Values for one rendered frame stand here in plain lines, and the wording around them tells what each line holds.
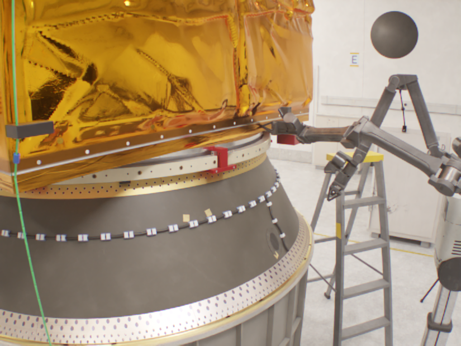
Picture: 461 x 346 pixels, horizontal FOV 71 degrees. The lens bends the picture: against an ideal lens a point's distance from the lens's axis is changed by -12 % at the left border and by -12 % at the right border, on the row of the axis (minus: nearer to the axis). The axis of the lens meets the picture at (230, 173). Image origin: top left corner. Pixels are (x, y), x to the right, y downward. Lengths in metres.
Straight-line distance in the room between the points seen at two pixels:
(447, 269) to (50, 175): 1.41
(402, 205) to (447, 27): 4.93
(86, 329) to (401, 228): 4.22
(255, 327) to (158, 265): 0.51
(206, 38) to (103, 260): 0.88
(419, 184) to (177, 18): 3.96
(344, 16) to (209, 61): 7.73
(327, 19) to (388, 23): 1.44
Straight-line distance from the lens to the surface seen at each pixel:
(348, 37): 8.89
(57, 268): 1.34
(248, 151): 1.55
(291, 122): 1.68
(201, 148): 1.40
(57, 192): 1.36
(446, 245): 1.51
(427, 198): 4.78
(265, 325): 1.63
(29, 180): 0.97
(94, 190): 1.32
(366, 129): 1.32
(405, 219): 4.88
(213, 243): 1.38
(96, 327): 1.31
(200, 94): 1.32
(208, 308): 1.35
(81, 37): 0.99
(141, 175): 1.27
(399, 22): 8.75
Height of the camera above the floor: 1.99
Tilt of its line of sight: 14 degrees down
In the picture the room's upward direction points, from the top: straight up
